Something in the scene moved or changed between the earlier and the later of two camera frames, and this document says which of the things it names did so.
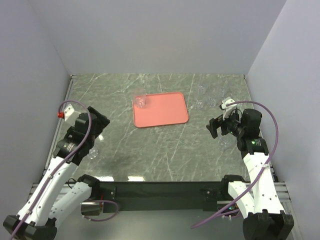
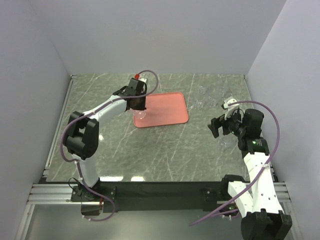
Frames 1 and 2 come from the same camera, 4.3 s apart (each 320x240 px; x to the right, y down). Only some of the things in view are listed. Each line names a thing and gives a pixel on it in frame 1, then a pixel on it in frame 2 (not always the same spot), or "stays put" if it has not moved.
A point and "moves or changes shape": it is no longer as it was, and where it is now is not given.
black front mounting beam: x=166 y=196 stays put
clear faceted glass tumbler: x=220 y=92 stays put
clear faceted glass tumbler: x=201 y=89 stays put
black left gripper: x=102 y=122 to x=141 y=107
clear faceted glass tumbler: x=198 y=104 stays put
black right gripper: x=215 y=124 stays put
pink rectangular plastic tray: x=161 y=109 stays put
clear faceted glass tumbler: x=140 y=101 moves or changes shape
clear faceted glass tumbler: x=92 y=153 moves or changes shape
